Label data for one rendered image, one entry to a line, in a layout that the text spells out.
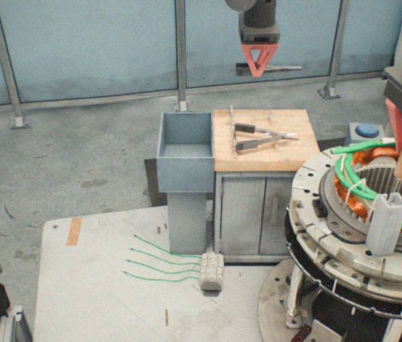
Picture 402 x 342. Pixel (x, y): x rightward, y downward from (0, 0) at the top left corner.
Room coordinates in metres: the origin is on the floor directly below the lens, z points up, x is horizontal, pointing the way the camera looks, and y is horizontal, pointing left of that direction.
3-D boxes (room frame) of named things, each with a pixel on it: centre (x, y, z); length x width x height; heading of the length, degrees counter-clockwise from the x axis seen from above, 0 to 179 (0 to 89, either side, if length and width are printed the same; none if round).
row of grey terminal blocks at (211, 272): (0.71, -0.02, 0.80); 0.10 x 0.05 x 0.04; 175
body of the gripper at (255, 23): (0.88, -0.10, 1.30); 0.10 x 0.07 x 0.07; 1
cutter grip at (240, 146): (0.77, -0.09, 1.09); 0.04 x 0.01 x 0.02; 105
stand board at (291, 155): (0.84, -0.13, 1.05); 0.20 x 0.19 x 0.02; 90
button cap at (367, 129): (0.90, -0.35, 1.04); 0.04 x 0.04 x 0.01
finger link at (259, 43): (0.88, -0.11, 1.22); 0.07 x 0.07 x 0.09; 1
